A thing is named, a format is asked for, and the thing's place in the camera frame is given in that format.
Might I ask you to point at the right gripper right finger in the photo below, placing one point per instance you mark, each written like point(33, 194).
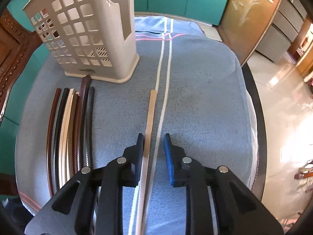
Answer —
point(174, 155)

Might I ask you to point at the white plastic utensil holder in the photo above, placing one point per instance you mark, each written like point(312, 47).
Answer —
point(88, 37)

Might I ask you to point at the cream white chopstick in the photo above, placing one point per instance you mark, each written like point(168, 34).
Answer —
point(65, 169)

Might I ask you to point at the carved wooden chair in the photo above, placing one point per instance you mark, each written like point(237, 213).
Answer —
point(17, 46)

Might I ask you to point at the grey refrigerator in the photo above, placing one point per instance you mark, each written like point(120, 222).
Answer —
point(284, 29)

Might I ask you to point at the tan chopstick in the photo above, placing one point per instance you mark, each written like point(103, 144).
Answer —
point(71, 136)

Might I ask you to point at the beige wooden chopstick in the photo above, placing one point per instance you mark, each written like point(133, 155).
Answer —
point(145, 160)

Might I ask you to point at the dark brown chopstick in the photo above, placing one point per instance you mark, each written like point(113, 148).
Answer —
point(79, 123)

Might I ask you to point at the reddish brown chopstick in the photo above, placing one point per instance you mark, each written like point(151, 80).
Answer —
point(49, 139)

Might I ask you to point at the etched glass sliding door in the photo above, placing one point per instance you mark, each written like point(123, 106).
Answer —
point(244, 23)

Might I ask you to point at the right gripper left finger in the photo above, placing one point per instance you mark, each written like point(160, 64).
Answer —
point(131, 171)

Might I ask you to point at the dark grey textured chopstick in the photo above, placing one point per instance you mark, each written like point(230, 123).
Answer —
point(88, 129)

